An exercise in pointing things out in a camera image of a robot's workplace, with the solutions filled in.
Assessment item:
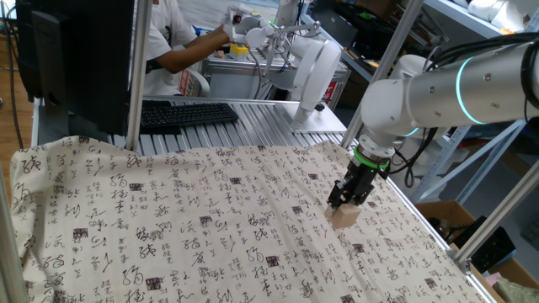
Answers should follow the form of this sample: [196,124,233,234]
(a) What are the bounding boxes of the grey blue shelf rack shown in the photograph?
[410,0,539,207]

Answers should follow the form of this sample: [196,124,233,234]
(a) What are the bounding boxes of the black equipment cases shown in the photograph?
[311,0,418,58]

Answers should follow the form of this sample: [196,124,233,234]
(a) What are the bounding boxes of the calligraphy print beige tablecloth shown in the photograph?
[8,135,492,303]

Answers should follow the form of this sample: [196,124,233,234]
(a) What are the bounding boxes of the person right forearm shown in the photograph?
[156,29,231,75]

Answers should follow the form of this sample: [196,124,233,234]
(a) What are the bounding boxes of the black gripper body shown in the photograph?
[343,164,378,201]

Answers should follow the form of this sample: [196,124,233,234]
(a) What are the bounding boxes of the black computer monitor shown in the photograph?
[14,0,136,138]

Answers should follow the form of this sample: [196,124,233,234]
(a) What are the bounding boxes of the white plastic bundle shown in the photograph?
[467,0,539,29]

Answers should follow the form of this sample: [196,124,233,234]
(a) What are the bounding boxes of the white haptic control device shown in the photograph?
[222,6,351,134]

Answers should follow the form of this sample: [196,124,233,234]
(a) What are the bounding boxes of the small wooden cube block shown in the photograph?
[323,203,363,231]

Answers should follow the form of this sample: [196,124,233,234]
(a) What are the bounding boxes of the pale green bundle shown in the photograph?
[492,275,539,303]

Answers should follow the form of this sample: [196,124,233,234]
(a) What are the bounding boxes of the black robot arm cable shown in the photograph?
[389,31,539,189]

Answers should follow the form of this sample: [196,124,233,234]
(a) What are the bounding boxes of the black keyboard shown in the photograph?
[138,99,240,136]

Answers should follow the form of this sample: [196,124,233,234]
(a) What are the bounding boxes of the cardboard box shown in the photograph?
[414,199,539,303]

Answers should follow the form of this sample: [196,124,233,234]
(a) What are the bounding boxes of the yellow emergency stop button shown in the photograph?
[229,41,250,62]

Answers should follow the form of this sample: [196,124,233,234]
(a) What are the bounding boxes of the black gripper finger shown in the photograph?
[328,179,347,210]
[353,189,372,208]

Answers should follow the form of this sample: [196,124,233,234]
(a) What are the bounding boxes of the aluminium frame post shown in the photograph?
[125,0,153,153]
[0,163,29,303]
[446,162,539,275]
[339,0,424,151]

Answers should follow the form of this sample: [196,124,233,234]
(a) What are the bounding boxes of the silver metal workbench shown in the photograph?
[200,54,351,102]

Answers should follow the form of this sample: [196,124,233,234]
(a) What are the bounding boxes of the person in white shirt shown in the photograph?
[141,0,199,98]

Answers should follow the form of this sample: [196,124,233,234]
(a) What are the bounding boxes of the person right hand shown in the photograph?
[221,14,239,45]

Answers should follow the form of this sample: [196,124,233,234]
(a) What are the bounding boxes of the white foam blocks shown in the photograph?
[389,125,469,199]

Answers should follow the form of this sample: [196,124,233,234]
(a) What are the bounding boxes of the white chair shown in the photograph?
[177,68,211,98]

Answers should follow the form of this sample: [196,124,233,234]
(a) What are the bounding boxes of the black case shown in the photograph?
[452,215,517,274]

